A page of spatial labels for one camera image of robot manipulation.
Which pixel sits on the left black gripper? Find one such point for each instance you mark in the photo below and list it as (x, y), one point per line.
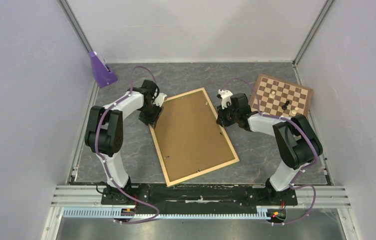
(153, 120)

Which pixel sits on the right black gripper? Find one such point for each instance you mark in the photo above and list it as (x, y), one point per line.
(221, 119)

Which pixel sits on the brown frame backing board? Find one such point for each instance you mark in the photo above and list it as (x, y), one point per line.
(192, 136)

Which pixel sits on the light wooden picture frame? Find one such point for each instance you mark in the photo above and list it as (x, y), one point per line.
(159, 149)

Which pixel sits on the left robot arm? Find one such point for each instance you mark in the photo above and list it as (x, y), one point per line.
(104, 131)

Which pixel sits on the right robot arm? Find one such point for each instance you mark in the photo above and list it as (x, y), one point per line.
(297, 142)

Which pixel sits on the wooden chessboard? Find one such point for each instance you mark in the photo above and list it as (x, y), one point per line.
(298, 95)

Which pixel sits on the purple plastic stand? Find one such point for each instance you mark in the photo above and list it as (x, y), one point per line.
(102, 72)

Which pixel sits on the black chess piece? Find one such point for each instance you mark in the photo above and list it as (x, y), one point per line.
(285, 105)

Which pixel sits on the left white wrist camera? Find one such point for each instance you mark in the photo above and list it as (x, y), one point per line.
(159, 100)

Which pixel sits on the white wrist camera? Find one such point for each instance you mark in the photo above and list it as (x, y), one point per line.
(225, 96)
(159, 100)

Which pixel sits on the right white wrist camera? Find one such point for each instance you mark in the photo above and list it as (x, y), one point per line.
(225, 96)

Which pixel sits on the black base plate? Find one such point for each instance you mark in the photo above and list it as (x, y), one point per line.
(202, 199)

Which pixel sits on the white slotted cable duct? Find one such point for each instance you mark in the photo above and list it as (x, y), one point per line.
(121, 213)

